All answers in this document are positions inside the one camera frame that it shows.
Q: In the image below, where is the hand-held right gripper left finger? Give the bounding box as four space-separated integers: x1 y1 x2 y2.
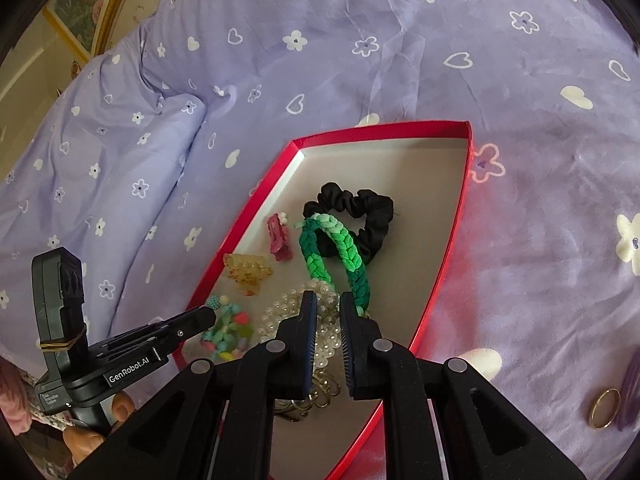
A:
65 291 319 480

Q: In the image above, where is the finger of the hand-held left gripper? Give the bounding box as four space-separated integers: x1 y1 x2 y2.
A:
144 306 217 356

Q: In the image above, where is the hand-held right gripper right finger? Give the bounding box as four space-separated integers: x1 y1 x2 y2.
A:
340 292 586 480

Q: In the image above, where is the white pearl bracelet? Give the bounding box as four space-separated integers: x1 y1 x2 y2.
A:
257 280 351 376

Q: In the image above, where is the green flower hair clip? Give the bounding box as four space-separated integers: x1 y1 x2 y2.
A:
201 310 256 361

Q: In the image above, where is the metal chain bracelet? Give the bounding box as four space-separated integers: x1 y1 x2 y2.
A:
272 375 346 423

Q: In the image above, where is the yellow hair claw clip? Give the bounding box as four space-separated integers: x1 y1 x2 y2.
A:
222 252 273 298

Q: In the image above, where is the green braided hair tie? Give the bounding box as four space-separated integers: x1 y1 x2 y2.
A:
298 212 373 318

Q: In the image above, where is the pink hair clip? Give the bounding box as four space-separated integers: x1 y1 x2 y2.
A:
266 212 292 263

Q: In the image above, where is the black scrunchie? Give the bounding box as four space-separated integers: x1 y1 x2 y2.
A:
302 182 396 268

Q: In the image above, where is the red shallow box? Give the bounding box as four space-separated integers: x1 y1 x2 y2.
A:
185 120 473 480

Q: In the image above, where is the person's left forearm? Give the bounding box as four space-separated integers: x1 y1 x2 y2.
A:
0 355 37 437

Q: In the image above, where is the person's left hand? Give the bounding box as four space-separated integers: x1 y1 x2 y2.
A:
62 391 137 466

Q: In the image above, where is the purple floral quilt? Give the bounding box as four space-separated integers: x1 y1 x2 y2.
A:
0 17 211 361

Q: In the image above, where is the purple bow hair clip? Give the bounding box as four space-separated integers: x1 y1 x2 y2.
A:
614 360 640 433

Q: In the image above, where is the purple floral bedsheet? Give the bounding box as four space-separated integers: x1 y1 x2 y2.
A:
0 0 640 480

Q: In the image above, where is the gold ring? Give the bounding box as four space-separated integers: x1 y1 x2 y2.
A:
588 388 622 430

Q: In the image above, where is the framed wall picture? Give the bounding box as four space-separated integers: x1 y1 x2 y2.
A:
40 0 146 61

